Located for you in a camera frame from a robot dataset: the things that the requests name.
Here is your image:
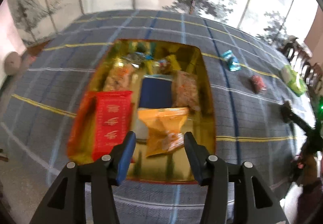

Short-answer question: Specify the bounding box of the pink patterned snack packet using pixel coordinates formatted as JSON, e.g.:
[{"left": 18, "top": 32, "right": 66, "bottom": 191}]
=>
[{"left": 250, "top": 75, "right": 267, "bottom": 94}]

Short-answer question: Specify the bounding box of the light blue small packet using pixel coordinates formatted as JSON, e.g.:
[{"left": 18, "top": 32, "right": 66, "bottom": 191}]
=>
[{"left": 221, "top": 50, "right": 241, "bottom": 71}]

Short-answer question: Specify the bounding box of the red long snack packet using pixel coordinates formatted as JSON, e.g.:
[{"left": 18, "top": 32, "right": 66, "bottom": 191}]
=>
[{"left": 92, "top": 91, "right": 132, "bottom": 161}]

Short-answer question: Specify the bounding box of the twisted dough snack bag front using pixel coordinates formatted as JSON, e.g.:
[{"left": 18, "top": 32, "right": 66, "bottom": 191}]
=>
[{"left": 171, "top": 70, "right": 200, "bottom": 112}]

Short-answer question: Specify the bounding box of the twisted dough snack bag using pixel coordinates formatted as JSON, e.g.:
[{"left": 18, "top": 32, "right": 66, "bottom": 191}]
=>
[
  {"left": 171, "top": 70, "right": 200, "bottom": 112},
  {"left": 103, "top": 62, "right": 135, "bottom": 92}
]

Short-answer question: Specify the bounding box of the orange snack packet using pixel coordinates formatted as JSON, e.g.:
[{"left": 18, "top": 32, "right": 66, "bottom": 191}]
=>
[{"left": 138, "top": 108, "right": 189, "bottom": 157}]

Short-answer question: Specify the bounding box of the yellow small candy packet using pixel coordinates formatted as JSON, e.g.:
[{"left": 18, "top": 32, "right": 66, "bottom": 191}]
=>
[{"left": 157, "top": 54, "right": 181, "bottom": 74}]

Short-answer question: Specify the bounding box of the navy white long packet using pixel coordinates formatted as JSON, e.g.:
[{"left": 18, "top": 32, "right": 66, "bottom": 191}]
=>
[{"left": 138, "top": 74, "right": 172, "bottom": 109}]

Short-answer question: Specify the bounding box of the blue clear biscuit packet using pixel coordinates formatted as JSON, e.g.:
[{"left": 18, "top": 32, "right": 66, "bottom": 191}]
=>
[{"left": 124, "top": 51, "right": 153, "bottom": 63}]

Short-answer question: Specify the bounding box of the green tissue pack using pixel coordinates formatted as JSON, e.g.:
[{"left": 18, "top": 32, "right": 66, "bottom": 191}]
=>
[{"left": 280, "top": 65, "right": 307, "bottom": 97}]

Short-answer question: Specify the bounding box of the blue plaid tablecloth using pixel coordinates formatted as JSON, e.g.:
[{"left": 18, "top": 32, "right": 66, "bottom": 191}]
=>
[{"left": 1, "top": 10, "right": 315, "bottom": 223}]

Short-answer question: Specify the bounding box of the dark wooden chair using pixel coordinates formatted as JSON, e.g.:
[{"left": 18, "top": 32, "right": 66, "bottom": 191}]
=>
[{"left": 279, "top": 36, "right": 322, "bottom": 97}]

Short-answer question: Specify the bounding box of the red gold toffee tin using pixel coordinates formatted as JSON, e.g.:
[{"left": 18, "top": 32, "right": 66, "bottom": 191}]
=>
[{"left": 67, "top": 39, "right": 216, "bottom": 184}]

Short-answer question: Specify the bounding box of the round grey disc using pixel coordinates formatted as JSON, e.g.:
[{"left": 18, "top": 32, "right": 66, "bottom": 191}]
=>
[{"left": 3, "top": 51, "right": 22, "bottom": 75}]

